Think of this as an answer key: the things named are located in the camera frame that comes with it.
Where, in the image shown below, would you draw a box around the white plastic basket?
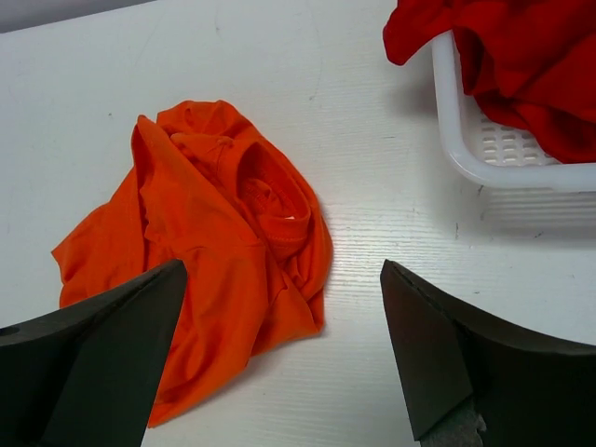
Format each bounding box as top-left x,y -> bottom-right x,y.
430,32 -> 595,193

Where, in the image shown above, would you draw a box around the orange t-shirt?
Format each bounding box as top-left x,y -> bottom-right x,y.
52,101 -> 332,427

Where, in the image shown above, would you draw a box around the red t-shirt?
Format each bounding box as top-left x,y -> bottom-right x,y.
383,1 -> 595,163

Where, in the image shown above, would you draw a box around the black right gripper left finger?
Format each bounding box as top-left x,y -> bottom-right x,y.
1,260 -> 187,446

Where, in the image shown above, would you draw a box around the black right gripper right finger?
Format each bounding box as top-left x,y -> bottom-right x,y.
381,261 -> 595,446

